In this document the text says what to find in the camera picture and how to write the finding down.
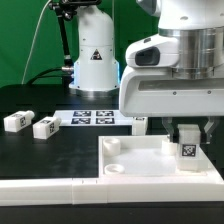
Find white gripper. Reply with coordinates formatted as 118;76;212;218
119;66;224;144

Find white square tabletop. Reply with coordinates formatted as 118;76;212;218
98;135;209;177

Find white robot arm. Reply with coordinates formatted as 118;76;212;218
70;0;224;144

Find white fiducial marker plate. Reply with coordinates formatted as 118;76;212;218
54;110;132;126

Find white L-shaped obstacle wall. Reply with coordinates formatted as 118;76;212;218
0;159;224;206

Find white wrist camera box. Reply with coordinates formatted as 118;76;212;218
125;34;179;68

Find black cables at base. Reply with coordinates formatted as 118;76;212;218
26;65;75;85

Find black camera stand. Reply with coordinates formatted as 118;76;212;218
48;0;103;68

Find grey cable on left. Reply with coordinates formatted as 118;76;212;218
21;0;51;85

